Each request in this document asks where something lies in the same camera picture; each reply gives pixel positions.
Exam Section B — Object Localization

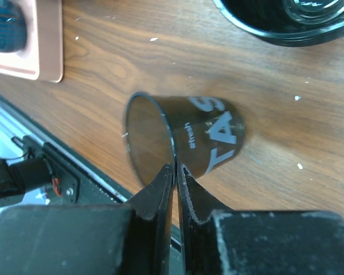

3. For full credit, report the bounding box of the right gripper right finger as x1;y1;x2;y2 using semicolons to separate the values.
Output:
176;164;344;274

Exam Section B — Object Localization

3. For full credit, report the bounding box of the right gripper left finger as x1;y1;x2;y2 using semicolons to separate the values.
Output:
0;164;175;274

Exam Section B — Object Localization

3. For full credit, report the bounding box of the single black cup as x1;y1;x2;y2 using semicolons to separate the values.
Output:
124;92;247;186

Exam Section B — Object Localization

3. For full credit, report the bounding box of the stack of black cups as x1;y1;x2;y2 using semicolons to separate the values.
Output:
214;0;344;47

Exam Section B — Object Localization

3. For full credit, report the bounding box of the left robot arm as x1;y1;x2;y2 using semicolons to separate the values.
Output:
0;157;52;207

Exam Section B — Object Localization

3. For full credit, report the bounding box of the pink tray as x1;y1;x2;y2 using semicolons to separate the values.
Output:
0;0;64;83

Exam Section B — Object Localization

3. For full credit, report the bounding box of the stack of black lids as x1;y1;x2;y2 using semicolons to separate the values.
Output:
0;1;28;53

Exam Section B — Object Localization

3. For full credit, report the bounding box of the aluminium frame rail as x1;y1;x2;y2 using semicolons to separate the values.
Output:
0;93;132;201

